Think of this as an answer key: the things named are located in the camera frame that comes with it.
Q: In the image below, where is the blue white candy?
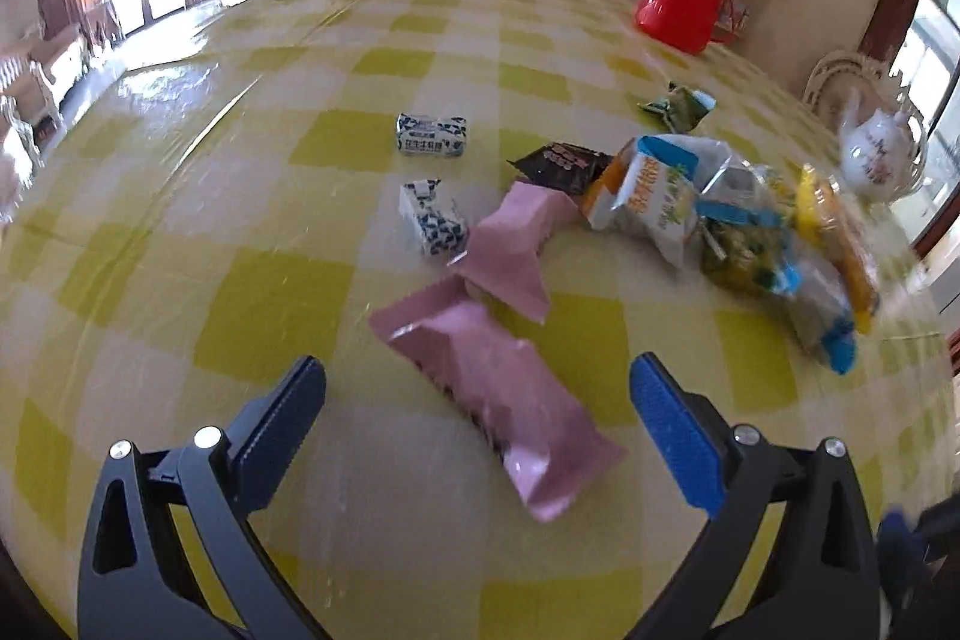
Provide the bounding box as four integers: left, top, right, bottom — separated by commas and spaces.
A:
398, 179, 469, 257
395, 113, 469, 158

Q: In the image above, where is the green snack packet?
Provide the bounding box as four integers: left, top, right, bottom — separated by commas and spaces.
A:
640, 83, 716, 135

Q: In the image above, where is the pink snack packet, near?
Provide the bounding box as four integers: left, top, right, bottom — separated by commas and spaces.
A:
370, 276, 625, 523

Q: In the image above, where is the pink snack packet,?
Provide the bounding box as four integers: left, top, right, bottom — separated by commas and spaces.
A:
448, 182, 579, 323
370, 276, 625, 523

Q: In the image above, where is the yellow orange snack bag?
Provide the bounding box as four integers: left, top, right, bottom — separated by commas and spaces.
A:
794, 164, 880, 335

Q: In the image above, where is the orange white snack bag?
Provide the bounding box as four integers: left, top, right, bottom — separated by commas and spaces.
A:
579, 135, 734, 268

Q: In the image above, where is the pink snack packet, far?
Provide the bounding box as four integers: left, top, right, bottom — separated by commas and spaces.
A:
448, 182, 579, 323

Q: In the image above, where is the white floral teapot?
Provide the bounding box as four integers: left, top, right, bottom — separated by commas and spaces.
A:
838, 88, 928, 205

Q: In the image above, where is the black snack packet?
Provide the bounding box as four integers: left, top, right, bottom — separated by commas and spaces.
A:
509, 142, 612, 197

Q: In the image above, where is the yellow checkered tablecloth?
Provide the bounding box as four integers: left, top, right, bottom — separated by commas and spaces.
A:
2, 0, 955, 638

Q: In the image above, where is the white ornate chair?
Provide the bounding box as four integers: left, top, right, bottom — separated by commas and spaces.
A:
802, 50, 913, 131

